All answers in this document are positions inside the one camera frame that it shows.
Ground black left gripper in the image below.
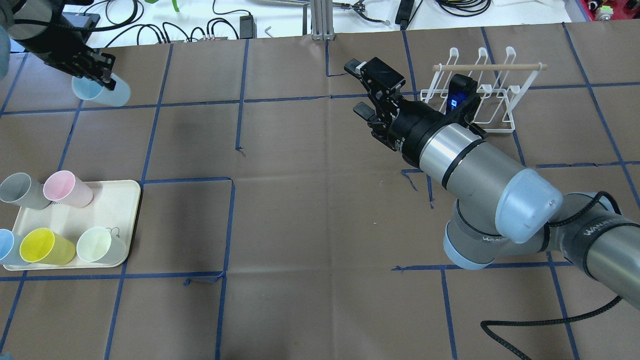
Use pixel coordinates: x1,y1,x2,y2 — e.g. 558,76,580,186
10,0,117,91

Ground black power adapter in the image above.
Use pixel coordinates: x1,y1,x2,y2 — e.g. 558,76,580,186
238,14,258,39

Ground pink cup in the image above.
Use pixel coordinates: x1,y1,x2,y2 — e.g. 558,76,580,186
43,170,94,208

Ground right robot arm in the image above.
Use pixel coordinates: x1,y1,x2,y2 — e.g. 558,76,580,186
344,57,640,308

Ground light blue cup front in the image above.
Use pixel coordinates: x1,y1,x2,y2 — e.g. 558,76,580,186
71,73,131,107

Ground black braided cable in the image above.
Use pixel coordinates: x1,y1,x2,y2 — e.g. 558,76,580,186
480,191,626,360

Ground light blue cup rear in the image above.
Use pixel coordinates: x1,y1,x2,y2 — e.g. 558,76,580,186
0,228,30,266

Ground yellow cup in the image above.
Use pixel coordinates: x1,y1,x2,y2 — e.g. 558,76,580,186
19,227,76,265

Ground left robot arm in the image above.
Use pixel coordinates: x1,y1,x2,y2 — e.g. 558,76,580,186
1,0,117,91

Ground white wire cup rack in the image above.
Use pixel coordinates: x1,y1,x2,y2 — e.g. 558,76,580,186
420,46,548,134

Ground grey cup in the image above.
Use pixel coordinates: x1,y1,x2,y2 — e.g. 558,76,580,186
0,172,51,210

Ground allen key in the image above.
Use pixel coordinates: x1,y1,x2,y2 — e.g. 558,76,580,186
263,26,274,38

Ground light blue cup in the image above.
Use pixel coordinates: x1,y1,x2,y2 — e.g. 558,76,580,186
0,228,30,266
71,73,131,107

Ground cream white cup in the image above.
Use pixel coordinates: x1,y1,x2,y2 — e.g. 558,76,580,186
76,227,127,265

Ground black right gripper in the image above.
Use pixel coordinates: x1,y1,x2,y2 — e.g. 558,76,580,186
343,57,487,167

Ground aluminium frame post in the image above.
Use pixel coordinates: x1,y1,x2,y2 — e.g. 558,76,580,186
310,0,335,41

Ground cream plastic tray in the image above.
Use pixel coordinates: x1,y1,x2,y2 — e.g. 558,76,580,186
3,179,142,272

